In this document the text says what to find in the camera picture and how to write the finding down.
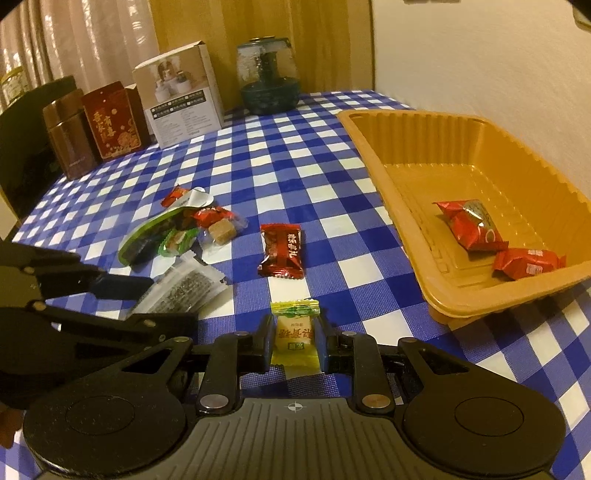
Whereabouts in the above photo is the large red snack packet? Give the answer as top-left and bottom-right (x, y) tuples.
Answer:
(435, 199), (509, 252)

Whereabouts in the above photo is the green glass jar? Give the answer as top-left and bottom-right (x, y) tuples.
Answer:
(236, 36), (301, 115)

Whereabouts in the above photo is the brown cylindrical tin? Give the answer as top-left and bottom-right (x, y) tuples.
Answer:
(43, 89), (100, 180)

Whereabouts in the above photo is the red gold gift box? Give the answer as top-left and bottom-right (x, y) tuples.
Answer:
(82, 81), (150, 162)

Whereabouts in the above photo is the dark red candy packet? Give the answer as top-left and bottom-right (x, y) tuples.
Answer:
(257, 223), (304, 280)

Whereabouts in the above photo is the white green snack pouch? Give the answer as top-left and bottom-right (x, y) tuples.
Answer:
(117, 187), (214, 266)

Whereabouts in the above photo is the beige curtain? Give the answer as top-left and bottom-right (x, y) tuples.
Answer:
(1, 0), (158, 92)

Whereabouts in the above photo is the clear grey seed packet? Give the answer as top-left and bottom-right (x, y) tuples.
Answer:
(119, 251), (230, 319)

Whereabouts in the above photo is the orange plastic tray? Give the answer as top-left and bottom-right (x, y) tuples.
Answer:
(339, 109), (590, 328)

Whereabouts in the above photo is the clear brown cube candy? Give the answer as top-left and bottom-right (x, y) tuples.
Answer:
(199, 217), (249, 251)

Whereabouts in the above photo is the white product box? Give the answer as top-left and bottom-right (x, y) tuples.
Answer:
(132, 41), (224, 148)

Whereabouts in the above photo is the glass jar with label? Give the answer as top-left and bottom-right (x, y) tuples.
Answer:
(1, 66), (29, 106)

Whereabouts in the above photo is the small red candy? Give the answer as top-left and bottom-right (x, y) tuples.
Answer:
(192, 206), (235, 229)

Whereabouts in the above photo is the person left hand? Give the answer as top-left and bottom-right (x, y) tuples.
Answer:
(0, 403), (24, 449)

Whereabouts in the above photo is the blue white checkered tablecloth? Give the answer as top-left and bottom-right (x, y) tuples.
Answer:
(15, 91), (590, 479)

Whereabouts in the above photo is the yellow green candy packet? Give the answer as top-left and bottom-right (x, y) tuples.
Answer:
(270, 299), (321, 378)

